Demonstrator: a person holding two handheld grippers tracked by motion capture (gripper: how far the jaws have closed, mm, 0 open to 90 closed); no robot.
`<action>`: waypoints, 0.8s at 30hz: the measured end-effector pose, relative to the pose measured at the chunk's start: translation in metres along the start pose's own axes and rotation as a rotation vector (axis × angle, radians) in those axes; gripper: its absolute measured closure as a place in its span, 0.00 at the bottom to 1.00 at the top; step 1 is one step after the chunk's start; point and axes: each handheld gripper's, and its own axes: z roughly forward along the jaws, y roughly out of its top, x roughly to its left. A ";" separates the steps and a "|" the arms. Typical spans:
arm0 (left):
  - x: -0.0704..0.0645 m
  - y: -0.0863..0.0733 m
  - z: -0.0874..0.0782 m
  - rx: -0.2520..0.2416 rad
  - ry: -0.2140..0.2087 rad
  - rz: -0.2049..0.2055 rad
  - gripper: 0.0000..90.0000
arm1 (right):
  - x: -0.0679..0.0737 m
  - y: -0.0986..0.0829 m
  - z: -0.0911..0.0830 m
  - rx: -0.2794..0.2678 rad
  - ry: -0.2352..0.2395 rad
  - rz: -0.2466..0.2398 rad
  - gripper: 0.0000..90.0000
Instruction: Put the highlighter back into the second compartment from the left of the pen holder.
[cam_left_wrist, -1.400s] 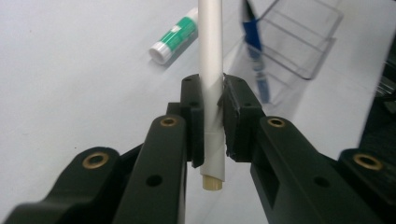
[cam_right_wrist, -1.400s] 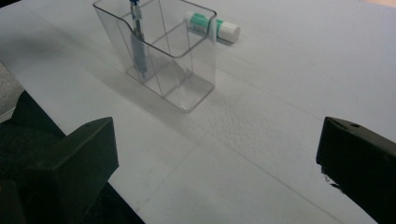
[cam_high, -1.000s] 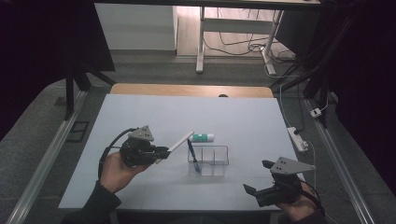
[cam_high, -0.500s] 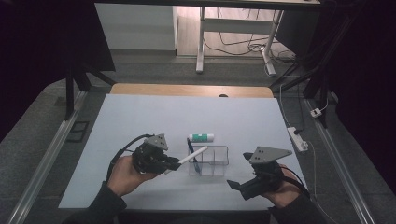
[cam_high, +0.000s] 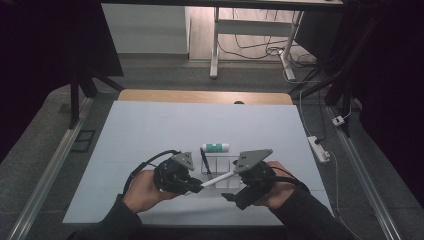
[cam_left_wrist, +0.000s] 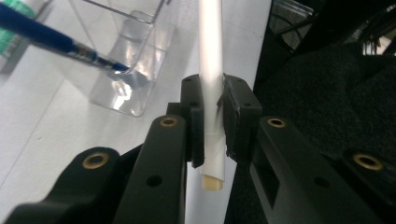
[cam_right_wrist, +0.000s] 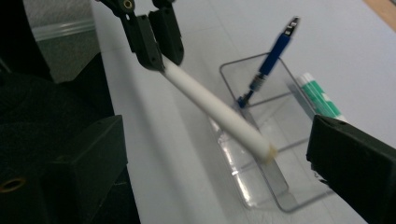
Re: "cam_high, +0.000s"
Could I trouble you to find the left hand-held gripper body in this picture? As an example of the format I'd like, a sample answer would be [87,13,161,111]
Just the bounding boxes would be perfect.
[153,151,195,196]

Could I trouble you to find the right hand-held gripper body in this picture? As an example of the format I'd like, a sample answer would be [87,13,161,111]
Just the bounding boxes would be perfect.
[233,148,276,198]

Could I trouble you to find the white pen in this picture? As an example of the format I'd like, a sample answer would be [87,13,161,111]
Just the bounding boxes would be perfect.
[184,171,237,196]

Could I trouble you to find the person's left hand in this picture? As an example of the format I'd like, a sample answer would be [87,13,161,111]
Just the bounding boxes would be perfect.
[122,169,179,214]

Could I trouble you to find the person's right hand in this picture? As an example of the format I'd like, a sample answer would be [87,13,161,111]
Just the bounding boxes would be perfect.
[255,161,298,211]

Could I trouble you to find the green and white glue stick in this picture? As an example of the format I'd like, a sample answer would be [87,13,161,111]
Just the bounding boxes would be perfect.
[201,142,231,153]

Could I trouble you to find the pale blue table mat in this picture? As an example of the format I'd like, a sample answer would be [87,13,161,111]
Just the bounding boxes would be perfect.
[62,100,334,226]

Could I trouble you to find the white power strip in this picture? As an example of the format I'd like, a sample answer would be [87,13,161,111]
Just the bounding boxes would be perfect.
[307,135,331,164]

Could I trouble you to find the wooden table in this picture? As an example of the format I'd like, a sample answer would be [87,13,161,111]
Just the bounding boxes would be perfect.
[117,88,294,106]

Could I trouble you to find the dark floor plate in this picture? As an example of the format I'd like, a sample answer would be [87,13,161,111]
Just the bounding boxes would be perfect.
[70,129,97,154]

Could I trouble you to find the black metal stand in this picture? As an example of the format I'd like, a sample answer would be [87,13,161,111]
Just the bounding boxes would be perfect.
[289,9,388,138]
[68,59,125,130]

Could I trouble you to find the white cabinet panel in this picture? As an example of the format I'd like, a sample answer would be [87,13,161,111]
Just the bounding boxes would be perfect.
[99,3,190,55]

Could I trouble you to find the right hand-held gripper cable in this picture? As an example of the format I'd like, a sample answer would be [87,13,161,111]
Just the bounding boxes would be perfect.
[256,165,312,194]

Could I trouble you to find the thin white cable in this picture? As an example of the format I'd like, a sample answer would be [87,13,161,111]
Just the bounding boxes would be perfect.
[328,150,363,240]

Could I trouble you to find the aluminium rail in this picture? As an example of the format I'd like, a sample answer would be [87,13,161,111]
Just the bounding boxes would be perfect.
[6,96,95,240]
[325,105,403,240]

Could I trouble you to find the black floor cables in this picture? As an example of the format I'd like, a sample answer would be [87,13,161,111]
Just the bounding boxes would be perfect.
[218,8,329,141]

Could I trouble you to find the white desk frame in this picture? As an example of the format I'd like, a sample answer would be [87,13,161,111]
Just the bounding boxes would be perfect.
[209,6,305,82]

